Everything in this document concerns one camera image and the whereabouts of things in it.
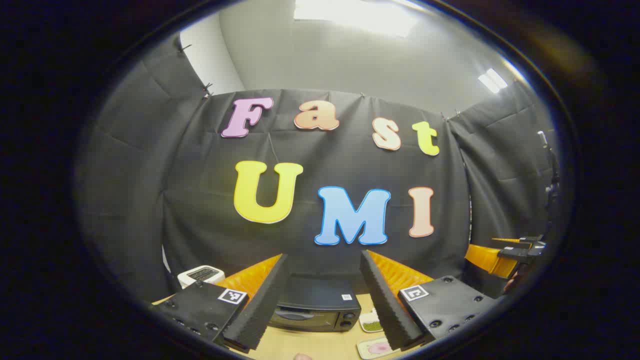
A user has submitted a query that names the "black electric oven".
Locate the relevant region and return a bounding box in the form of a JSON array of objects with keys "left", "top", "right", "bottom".
[{"left": 270, "top": 274, "right": 362, "bottom": 333}]

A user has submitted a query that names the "small ceiling light panel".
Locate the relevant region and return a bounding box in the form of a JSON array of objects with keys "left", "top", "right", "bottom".
[{"left": 477, "top": 68, "right": 508, "bottom": 94}]

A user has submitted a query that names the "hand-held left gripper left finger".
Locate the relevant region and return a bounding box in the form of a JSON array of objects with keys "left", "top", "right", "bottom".
[{"left": 150, "top": 253, "right": 290, "bottom": 353}]

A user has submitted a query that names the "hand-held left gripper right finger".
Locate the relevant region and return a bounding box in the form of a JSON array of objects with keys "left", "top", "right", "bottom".
[{"left": 360, "top": 250, "right": 498, "bottom": 351}]

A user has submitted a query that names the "square pale food plate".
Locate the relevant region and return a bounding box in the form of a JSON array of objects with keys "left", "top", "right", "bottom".
[{"left": 356, "top": 336, "right": 401, "bottom": 360}]

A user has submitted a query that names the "black backdrop cloth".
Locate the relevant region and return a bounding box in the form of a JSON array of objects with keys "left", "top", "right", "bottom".
[{"left": 75, "top": 32, "right": 563, "bottom": 306}]

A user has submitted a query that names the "dark metal stand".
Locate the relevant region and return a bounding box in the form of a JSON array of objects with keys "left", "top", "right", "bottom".
[{"left": 537, "top": 130, "right": 562, "bottom": 238}]

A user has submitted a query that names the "white divided dish of beans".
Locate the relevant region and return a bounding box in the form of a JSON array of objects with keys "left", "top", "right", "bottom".
[{"left": 359, "top": 309, "right": 384, "bottom": 334}]

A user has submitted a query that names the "white toaster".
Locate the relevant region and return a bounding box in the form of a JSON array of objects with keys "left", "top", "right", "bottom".
[{"left": 177, "top": 265, "right": 226, "bottom": 290}]

